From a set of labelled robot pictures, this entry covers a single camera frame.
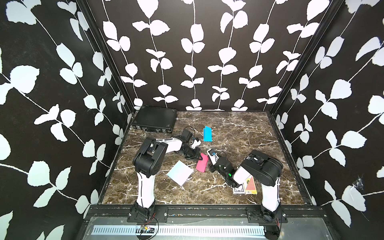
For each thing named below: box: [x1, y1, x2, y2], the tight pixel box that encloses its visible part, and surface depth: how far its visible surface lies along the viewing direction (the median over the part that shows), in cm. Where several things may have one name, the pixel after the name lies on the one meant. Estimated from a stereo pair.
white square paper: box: [166, 160, 194, 187], surface depth 90 cm
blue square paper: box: [203, 125, 213, 142], surface depth 108 cm
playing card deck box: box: [232, 184, 246, 194], surface depth 82 cm
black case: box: [131, 105, 178, 133], surface depth 117 cm
